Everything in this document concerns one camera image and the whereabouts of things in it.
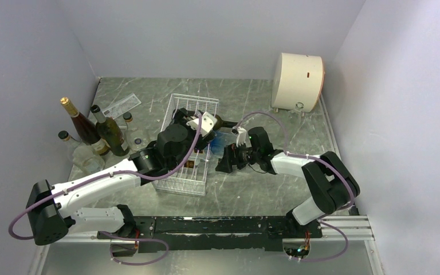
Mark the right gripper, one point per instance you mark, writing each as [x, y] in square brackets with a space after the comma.
[231, 152]

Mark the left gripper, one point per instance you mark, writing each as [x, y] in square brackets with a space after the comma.
[183, 118]

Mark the clear bottle blue emblem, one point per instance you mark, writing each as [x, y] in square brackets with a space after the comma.
[133, 135]

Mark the green wine bottle white label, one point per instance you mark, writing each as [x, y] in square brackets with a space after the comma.
[109, 130]

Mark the small clear glass bottle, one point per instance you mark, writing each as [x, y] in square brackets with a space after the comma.
[299, 108]

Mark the clear bottle cork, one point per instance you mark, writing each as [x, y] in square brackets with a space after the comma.
[81, 155]

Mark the clear bottle black gold cap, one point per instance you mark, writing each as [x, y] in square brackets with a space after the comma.
[201, 164]

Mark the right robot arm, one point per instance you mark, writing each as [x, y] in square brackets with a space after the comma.
[330, 183]

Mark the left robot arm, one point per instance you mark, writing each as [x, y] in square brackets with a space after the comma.
[56, 210]

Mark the dark green wine bottle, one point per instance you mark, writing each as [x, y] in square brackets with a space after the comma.
[221, 123]

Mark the amber bottle gold cap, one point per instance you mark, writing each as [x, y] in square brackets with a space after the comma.
[85, 128]

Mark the cream cylindrical appliance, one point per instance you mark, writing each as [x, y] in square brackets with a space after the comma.
[297, 78]

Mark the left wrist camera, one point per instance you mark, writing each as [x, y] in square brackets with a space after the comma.
[206, 123]

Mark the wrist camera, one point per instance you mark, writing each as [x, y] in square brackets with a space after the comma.
[241, 135]
[206, 123]

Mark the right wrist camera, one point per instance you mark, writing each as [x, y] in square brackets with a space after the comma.
[241, 135]

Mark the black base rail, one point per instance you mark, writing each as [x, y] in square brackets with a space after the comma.
[205, 233]

